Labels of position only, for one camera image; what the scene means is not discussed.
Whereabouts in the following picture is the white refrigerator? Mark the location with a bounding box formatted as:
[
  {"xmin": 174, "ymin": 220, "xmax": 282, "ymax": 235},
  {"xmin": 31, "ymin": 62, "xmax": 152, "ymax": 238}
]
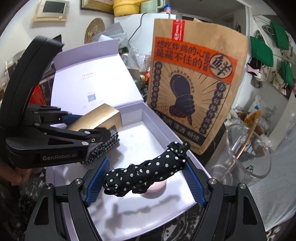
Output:
[{"xmin": 114, "ymin": 12, "xmax": 177, "ymax": 54}]

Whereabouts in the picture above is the light green electric kettle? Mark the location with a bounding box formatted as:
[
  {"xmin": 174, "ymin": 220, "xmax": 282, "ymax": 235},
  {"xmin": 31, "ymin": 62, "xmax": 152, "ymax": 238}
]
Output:
[{"xmin": 140, "ymin": 0, "xmax": 164, "ymax": 14}]

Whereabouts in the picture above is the pink round compact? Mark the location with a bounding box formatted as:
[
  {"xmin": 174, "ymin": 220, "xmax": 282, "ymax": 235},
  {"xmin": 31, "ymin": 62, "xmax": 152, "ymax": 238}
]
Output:
[{"xmin": 142, "ymin": 180, "xmax": 167, "ymax": 199}]

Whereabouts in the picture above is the black polka dot scrunchie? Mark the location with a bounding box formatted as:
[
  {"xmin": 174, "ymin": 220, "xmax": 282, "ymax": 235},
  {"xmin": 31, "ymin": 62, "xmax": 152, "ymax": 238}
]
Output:
[{"xmin": 103, "ymin": 142, "xmax": 190, "ymax": 197}]

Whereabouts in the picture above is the black white gingham scrunchie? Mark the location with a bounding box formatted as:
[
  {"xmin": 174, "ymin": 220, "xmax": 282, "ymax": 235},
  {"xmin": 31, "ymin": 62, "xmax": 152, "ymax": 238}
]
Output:
[{"xmin": 80, "ymin": 133, "xmax": 119, "ymax": 165}]

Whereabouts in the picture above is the brown paper food bag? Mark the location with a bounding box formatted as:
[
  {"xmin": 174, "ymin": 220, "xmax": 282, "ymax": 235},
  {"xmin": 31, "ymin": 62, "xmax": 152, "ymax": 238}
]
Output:
[{"xmin": 147, "ymin": 19, "xmax": 249, "ymax": 155}]

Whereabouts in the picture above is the yellow pot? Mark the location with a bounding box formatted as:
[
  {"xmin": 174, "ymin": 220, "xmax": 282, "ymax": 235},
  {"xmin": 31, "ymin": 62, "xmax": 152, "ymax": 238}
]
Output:
[{"xmin": 113, "ymin": 0, "xmax": 145, "ymax": 17}]

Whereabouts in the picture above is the clear glass cup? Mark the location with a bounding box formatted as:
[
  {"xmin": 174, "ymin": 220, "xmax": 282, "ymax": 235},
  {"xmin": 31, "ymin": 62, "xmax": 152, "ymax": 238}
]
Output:
[{"xmin": 205, "ymin": 124, "xmax": 271, "ymax": 186}]

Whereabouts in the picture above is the gold framed picture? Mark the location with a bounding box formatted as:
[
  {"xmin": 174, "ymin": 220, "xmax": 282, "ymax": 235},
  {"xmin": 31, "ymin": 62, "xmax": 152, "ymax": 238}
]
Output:
[{"xmin": 80, "ymin": 0, "xmax": 113, "ymax": 14}]

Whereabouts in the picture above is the lavender gift box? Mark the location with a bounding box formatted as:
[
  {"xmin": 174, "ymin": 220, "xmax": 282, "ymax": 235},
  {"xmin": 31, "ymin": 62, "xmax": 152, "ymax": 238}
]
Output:
[{"xmin": 51, "ymin": 40, "xmax": 195, "ymax": 240}]

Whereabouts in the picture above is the woven straw fan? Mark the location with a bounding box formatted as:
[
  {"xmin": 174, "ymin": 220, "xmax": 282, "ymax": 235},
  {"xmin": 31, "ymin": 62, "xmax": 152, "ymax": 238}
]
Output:
[{"xmin": 84, "ymin": 18, "xmax": 105, "ymax": 44}]

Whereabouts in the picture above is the green handbag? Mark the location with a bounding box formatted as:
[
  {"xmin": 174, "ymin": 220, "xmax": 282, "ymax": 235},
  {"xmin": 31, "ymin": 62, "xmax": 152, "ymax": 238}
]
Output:
[{"xmin": 250, "ymin": 30, "xmax": 273, "ymax": 67}]

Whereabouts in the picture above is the light blue cushion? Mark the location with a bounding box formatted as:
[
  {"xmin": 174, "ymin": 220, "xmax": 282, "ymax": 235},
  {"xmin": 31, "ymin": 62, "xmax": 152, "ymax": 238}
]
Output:
[{"xmin": 250, "ymin": 111, "xmax": 295, "ymax": 231}]

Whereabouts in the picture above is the gold rectangular box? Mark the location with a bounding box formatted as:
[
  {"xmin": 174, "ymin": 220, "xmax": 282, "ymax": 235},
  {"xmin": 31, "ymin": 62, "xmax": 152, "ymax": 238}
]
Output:
[{"xmin": 67, "ymin": 103, "xmax": 122, "ymax": 135}]

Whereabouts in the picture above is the wall intercom panel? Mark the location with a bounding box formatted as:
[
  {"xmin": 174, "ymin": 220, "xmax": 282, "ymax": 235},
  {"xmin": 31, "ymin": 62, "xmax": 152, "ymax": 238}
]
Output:
[{"xmin": 33, "ymin": 0, "xmax": 70, "ymax": 22}]

